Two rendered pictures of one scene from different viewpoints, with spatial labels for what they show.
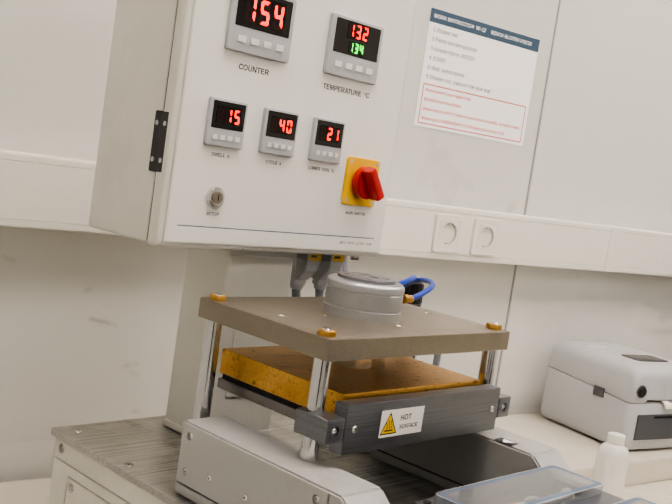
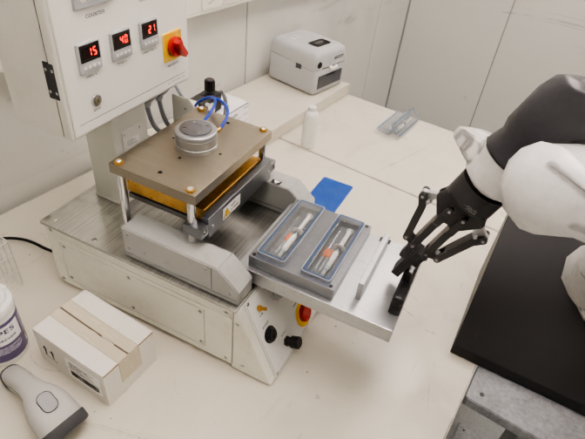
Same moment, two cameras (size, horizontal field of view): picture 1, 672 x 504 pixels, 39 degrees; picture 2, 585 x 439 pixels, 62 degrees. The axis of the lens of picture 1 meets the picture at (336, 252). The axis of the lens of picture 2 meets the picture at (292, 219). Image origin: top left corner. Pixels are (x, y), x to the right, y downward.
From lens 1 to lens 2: 0.37 m
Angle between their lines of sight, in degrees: 39
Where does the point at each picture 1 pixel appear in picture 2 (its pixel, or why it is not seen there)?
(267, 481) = (177, 259)
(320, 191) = (151, 63)
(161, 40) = (27, 12)
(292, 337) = (171, 192)
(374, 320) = (206, 154)
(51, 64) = not seen: outside the picture
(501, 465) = (275, 192)
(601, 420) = (300, 80)
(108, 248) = not seen: hidden behind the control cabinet
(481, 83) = not seen: outside the picture
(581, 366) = (288, 51)
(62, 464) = (53, 236)
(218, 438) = (144, 237)
